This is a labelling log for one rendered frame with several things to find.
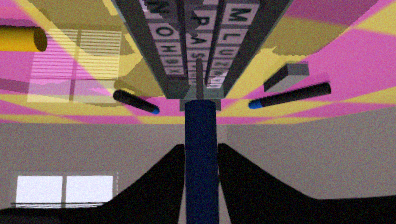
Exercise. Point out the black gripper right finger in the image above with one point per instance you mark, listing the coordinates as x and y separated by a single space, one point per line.
253 196

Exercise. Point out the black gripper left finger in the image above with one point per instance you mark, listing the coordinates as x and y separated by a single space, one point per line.
154 198

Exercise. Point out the blue stylus with white tip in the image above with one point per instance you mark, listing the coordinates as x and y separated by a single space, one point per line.
201 160

